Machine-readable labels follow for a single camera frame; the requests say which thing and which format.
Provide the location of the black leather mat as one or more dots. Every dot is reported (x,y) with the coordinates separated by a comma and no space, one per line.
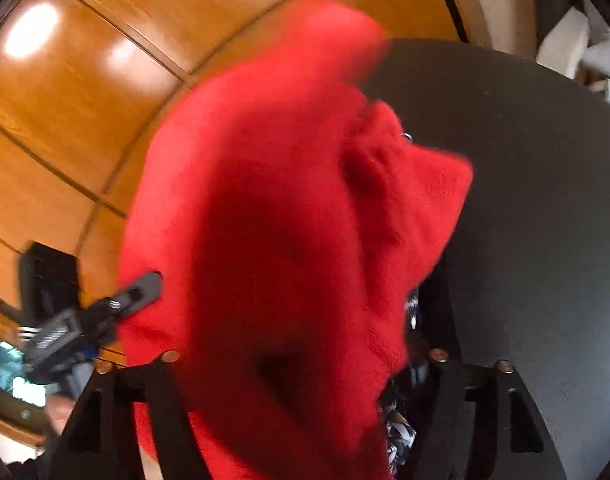
(525,210)

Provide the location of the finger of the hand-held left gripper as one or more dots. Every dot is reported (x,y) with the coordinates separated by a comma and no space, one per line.
(140,290)

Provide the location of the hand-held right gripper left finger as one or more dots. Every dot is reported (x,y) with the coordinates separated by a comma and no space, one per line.
(160,397)

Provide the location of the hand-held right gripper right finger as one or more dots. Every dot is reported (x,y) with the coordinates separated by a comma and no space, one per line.
(450,397)

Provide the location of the leopard print cloth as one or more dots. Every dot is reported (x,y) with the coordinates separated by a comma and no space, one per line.
(400,432)

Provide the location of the red knit sweater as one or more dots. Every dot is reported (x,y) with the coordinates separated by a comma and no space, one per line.
(285,210)

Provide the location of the person's left hand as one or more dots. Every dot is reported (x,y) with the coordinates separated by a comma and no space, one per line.
(60,412)

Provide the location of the black box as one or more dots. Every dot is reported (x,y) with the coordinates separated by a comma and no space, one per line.
(50,280)

